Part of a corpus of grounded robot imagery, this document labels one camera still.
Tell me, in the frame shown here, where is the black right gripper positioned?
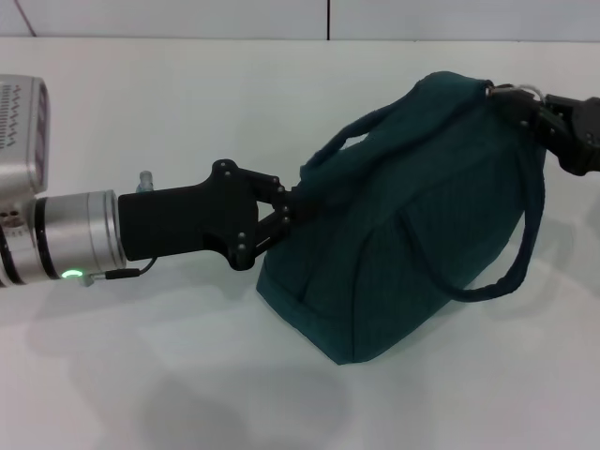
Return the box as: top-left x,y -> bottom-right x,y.
490,85 -> 600,178

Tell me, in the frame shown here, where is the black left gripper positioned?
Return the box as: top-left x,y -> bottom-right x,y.
116,158 -> 307,273

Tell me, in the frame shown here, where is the teal fabric zipper bag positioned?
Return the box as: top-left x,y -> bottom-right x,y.
256,70 -> 549,367

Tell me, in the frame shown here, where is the left arm cable with plug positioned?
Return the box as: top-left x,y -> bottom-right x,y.
82,257 -> 157,288

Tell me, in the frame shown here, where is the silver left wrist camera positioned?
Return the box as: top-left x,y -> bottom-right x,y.
0,73 -> 51,199

